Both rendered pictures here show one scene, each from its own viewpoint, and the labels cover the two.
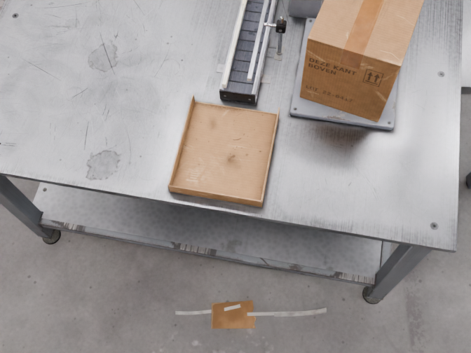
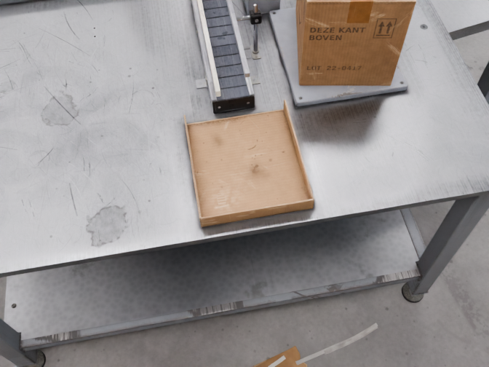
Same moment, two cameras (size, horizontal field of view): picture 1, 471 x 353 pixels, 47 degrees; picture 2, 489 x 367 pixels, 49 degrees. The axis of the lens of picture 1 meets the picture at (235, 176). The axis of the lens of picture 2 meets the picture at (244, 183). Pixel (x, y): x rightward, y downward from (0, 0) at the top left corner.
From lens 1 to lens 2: 0.44 m
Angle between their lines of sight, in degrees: 13
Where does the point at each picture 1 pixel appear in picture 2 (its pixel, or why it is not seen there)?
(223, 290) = (258, 347)
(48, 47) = not seen: outside the picture
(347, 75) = (356, 36)
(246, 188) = (287, 194)
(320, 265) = (358, 275)
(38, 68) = not seen: outside the picture
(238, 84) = (231, 89)
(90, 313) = not seen: outside the picture
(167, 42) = (129, 75)
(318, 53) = (320, 18)
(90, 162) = (90, 226)
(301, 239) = (327, 257)
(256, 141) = (273, 143)
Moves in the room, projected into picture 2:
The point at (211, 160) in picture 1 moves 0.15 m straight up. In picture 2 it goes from (233, 178) to (231, 140)
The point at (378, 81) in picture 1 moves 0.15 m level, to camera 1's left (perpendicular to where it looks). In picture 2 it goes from (391, 30) to (335, 51)
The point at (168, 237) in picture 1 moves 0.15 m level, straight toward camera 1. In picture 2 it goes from (183, 306) to (215, 337)
